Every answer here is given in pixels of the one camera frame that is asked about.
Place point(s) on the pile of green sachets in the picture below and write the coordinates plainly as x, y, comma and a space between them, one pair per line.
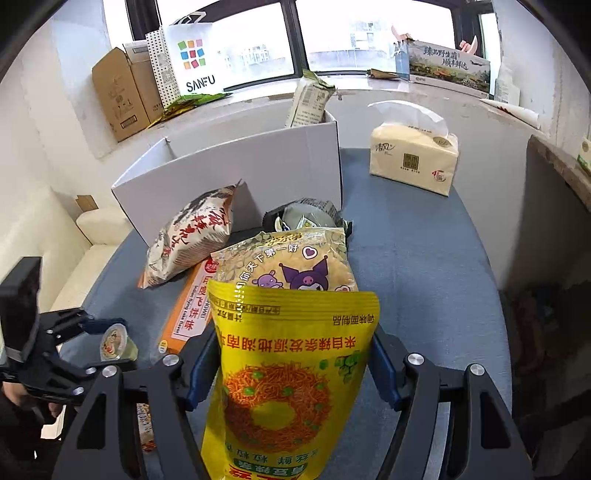
189, 102

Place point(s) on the cream sofa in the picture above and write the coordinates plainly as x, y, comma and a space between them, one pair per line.
97, 258

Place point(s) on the brown cardboard box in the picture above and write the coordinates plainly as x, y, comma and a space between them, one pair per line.
120, 97

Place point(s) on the blue tablecloth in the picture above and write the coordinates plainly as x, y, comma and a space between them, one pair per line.
415, 258

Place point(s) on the yellow noodle snack bag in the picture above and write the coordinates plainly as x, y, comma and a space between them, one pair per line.
286, 369

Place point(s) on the person's left hand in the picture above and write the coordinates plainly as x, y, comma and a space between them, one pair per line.
14, 394

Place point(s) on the black window frame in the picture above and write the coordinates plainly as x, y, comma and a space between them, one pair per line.
288, 37

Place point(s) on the brown stone shelf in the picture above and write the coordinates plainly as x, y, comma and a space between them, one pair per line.
554, 161

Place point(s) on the ink drawing snack bag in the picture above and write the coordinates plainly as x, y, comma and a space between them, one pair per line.
189, 240

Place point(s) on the orange flat snack packet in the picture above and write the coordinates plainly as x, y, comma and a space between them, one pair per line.
187, 314

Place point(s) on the white folded paper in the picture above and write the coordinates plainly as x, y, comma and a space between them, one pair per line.
510, 111

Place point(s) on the pale cardboard box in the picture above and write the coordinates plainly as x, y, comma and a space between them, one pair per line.
137, 50

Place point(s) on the brown cardboard piece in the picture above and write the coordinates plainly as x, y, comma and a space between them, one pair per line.
87, 203

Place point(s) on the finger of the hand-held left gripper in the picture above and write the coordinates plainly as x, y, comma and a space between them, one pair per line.
108, 324
83, 376

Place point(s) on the yellow cartoon snack bag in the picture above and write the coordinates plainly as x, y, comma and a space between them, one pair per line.
286, 263

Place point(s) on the polka dot paper bag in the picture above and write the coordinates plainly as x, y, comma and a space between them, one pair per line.
161, 69

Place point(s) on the white shopping bag coloured squares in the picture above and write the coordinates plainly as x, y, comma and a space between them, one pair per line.
198, 78

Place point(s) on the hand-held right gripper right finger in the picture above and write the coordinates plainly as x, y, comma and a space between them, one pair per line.
385, 369

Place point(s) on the brown snack wrapper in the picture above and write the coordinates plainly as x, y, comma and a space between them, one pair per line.
381, 74

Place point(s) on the large white green-edged snack bag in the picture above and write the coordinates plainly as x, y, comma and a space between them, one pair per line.
307, 104

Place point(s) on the white cardboard box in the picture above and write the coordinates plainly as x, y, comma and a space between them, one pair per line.
277, 175

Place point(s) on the pink toy figure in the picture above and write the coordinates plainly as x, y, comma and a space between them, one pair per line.
400, 33
471, 45

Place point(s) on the grey green snack packet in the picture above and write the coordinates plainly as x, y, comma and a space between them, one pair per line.
314, 212

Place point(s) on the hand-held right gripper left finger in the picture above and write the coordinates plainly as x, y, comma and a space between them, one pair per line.
203, 369

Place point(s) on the clear jelly cup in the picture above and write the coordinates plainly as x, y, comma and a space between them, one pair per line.
114, 344

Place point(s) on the landscape printed gift box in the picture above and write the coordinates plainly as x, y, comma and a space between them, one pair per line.
443, 64

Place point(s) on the white green tissue pack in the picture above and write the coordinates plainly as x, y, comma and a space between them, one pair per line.
585, 157

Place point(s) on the yellow tissue pack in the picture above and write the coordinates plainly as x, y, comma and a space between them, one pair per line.
406, 161

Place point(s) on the white packet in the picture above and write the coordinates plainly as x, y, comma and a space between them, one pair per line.
505, 85

